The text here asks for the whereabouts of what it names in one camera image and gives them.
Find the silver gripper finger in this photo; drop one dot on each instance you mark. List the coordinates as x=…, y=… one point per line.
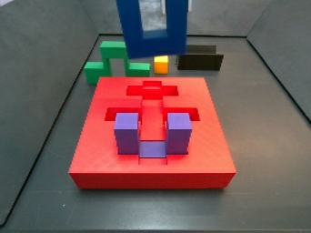
x=190, y=6
x=164, y=7

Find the black regrasp fixture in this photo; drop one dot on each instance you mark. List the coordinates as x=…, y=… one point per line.
x=200, y=58

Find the red base fixture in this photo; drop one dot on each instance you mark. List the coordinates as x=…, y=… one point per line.
x=100, y=168

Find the yellow long bar block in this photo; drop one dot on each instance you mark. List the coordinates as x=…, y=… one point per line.
x=162, y=64

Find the green arch-shaped block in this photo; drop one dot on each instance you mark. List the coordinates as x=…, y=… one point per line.
x=114, y=52

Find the purple U-shaped block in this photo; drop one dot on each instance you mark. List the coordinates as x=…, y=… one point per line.
x=154, y=137

